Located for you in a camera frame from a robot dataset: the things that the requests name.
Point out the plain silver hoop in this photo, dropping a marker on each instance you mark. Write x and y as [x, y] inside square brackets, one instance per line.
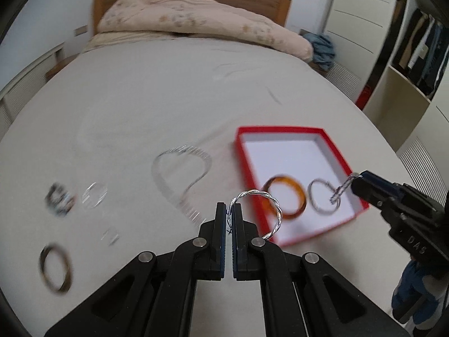
[310, 196]

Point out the red jewelry box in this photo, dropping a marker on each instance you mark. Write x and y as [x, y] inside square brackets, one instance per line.
[315, 230]

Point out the beige pillow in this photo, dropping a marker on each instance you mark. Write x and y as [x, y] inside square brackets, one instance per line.
[119, 38]

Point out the dark bangle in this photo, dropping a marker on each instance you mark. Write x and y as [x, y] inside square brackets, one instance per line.
[42, 270]

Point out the white wardrobe door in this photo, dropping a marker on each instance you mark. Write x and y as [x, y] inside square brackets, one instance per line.
[361, 10]

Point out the red bag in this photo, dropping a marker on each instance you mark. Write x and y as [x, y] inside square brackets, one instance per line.
[364, 95]

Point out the amber bangle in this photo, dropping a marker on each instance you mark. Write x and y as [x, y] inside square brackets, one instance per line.
[300, 196]

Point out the wooden headboard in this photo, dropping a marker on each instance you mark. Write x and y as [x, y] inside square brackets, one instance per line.
[266, 1]

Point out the wooden nightstand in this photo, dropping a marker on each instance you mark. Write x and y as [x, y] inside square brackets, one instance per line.
[58, 68]

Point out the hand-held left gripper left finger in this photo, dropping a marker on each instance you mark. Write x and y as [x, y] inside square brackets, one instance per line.
[220, 245]

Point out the blue crumpled clothes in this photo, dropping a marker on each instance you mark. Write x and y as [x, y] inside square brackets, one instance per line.
[322, 51]

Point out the open white wardrobe shelves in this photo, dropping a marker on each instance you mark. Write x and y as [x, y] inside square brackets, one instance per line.
[396, 105]

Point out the beige floral duvet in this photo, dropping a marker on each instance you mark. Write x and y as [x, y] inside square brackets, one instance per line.
[196, 17]

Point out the hanging dark clothes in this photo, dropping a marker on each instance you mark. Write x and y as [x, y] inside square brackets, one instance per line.
[426, 52]

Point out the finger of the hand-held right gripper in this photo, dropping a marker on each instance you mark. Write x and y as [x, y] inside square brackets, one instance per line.
[370, 195]
[382, 186]

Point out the wall socket plate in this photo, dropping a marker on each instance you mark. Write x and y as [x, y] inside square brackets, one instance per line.
[80, 31]

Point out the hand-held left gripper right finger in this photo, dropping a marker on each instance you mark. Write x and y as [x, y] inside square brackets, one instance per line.
[237, 245]

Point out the twisted silver hoop earring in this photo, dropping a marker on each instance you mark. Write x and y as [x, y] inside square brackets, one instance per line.
[277, 205]
[345, 185]

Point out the grey bed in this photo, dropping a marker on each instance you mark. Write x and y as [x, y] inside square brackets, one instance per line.
[140, 94]

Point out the white low cabinet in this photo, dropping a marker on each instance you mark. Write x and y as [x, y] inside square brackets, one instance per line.
[24, 84]

